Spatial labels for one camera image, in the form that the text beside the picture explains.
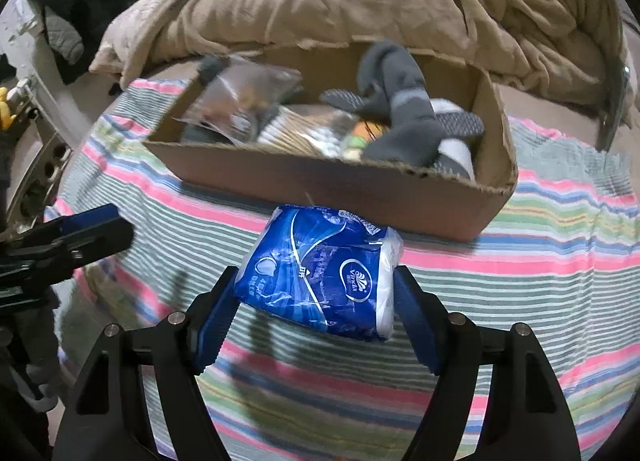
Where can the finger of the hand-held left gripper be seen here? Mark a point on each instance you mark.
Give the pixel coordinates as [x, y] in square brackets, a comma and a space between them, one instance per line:
[75, 251]
[85, 221]

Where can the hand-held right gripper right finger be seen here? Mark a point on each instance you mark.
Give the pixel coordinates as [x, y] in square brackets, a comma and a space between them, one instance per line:
[417, 321]

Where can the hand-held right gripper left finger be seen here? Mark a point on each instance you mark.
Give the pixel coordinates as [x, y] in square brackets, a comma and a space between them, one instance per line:
[215, 326]

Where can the blue tissue pack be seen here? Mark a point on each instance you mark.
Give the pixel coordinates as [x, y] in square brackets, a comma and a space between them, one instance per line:
[310, 281]

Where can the cardboard box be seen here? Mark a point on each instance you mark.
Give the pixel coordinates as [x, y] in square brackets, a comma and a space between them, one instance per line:
[325, 191]

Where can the white socks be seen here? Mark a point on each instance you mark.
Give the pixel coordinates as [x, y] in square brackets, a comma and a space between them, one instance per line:
[457, 153]

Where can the small cartoon print packet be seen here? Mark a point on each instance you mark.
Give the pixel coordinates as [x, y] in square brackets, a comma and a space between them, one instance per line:
[360, 137]

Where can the clear plastic snack bag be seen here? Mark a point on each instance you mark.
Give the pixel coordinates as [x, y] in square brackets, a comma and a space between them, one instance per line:
[240, 91]

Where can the bag of cotton swabs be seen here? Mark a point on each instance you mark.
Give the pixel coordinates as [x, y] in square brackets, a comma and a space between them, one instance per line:
[300, 133]

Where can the grey non-slip socks pair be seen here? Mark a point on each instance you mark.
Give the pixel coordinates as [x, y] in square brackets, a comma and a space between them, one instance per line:
[405, 106]

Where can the white shelf rack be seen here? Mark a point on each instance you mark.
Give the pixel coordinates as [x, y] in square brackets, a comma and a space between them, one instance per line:
[35, 166]

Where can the striped pastel cloth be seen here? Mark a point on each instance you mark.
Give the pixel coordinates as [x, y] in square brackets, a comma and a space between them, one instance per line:
[550, 266]

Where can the grey quilted garment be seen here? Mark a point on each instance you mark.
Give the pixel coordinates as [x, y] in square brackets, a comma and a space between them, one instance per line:
[65, 36]

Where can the white patterned duvet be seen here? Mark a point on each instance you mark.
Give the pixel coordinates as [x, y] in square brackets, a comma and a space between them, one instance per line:
[130, 36]

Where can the beige fleece blanket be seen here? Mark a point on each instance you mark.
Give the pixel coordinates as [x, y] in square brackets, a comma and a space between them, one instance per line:
[300, 1]

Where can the metal bed post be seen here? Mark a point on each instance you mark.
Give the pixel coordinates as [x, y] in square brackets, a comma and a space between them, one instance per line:
[615, 106]

